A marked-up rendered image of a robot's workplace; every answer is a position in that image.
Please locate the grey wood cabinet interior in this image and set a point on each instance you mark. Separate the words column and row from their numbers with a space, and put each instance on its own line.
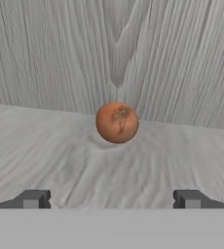
column 52, row 97

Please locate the orange-brown onion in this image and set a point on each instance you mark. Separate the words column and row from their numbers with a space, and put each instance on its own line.
column 117, row 122

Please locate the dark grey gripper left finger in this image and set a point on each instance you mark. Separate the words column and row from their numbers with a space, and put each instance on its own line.
column 32, row 197

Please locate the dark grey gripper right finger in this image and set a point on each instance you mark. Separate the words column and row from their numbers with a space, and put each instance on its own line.
column 192, row 196

